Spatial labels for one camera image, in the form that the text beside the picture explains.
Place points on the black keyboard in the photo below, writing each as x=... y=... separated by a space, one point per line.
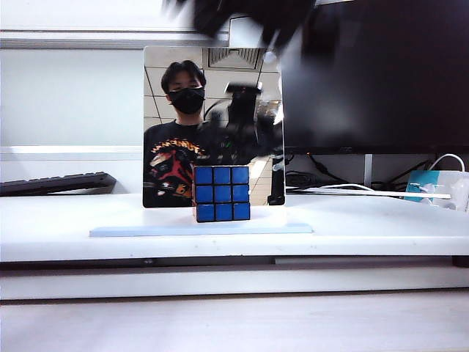
x=58 y=183

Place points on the black computer monitor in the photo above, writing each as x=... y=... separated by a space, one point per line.
x=384 y=80

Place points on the pale flat base board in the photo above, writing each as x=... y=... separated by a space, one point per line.
x=146 y=231

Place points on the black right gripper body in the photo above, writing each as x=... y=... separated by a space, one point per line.
x=253 y=14

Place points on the Rubik's cube with black frame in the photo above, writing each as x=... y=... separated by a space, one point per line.
x=222 y=194

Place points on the white flat monitor base plate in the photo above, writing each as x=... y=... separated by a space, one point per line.
x=384 y=193

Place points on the clear plastic pushpin box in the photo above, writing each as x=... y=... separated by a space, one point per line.
x=456 y=190

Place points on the square frameless standing mirror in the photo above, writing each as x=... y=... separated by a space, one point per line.
x=176 y=110

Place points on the grey monitor stand post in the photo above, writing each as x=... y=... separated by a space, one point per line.
x=368 y=170

